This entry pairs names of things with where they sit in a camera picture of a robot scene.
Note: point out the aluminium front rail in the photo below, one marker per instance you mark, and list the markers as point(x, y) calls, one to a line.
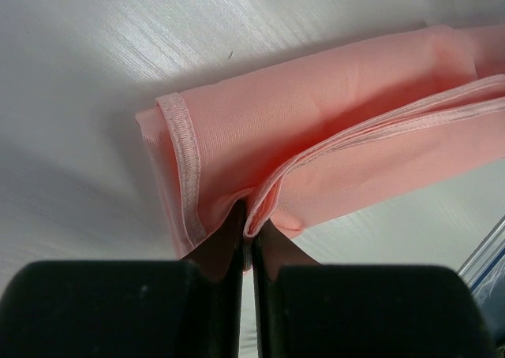
point(483, 271)

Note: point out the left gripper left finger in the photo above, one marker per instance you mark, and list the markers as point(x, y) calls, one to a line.
point(130, 308)

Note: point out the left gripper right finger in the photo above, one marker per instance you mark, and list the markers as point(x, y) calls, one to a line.
point(307, 309)

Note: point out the pink satin napkin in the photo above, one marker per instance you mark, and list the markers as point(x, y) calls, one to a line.
point(309, 140)

